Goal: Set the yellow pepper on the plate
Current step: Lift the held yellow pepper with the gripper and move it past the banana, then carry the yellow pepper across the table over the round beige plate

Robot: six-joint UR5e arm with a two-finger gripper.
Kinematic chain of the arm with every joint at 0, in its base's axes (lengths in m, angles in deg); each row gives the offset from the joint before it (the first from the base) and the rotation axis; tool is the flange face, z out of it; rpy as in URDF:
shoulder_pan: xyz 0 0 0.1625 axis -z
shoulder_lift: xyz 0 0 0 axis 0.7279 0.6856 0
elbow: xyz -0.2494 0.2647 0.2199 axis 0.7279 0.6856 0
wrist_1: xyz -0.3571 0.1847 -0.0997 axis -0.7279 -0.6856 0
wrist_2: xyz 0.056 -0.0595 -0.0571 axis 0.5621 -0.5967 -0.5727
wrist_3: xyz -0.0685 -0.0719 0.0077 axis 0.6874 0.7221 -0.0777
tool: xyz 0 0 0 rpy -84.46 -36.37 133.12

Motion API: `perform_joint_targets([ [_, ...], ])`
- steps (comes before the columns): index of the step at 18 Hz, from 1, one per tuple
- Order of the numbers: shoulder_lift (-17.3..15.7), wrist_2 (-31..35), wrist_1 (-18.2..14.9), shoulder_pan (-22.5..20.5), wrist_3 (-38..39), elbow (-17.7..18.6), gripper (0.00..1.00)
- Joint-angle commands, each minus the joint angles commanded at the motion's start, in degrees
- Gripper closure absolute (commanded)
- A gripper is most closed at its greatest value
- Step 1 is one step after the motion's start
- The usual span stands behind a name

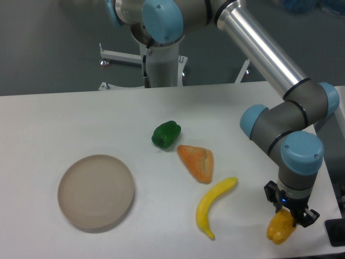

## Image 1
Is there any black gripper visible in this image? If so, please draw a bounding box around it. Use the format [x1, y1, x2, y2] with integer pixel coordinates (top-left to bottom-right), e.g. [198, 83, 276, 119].
[264, 180, 320, 227]

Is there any blue bag in background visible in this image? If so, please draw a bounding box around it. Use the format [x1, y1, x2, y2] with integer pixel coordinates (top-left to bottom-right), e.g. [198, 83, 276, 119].
[277, 0, 344, 18]

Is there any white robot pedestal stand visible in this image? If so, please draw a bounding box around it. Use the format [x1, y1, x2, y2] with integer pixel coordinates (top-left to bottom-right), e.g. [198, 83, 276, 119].
[99, 25, 254, 90]

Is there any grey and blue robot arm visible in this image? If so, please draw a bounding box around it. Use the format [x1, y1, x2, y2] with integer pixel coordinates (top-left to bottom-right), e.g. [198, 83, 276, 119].
[105, 1, 340, 227]

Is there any black device at table edge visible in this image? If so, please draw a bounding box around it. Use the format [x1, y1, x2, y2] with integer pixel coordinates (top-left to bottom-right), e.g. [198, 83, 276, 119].
[325, 218, 345, 247]

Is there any beige round plate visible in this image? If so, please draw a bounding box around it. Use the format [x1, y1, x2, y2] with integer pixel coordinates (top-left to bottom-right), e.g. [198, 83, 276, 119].
[57, 154, 135, 233]

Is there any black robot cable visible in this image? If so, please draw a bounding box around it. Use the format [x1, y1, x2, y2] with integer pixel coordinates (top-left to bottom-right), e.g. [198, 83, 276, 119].
[142, 37, 155, 88]

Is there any yellow banana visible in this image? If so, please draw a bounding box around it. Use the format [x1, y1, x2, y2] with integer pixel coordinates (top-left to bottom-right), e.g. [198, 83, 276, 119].
[195, 177, 238, 240]

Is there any orange bread wedge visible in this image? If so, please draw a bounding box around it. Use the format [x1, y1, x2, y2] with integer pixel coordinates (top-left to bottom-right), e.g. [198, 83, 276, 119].
[177, 145, 213, 184]

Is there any green bell pepper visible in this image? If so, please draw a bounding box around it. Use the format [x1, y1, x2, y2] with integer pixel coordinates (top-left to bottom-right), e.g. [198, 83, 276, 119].
[151, 120, 181, 149]

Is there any yellow bell pepper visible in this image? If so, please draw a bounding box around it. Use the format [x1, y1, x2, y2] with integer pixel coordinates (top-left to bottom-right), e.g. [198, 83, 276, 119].
[266, 209, 296, 244]

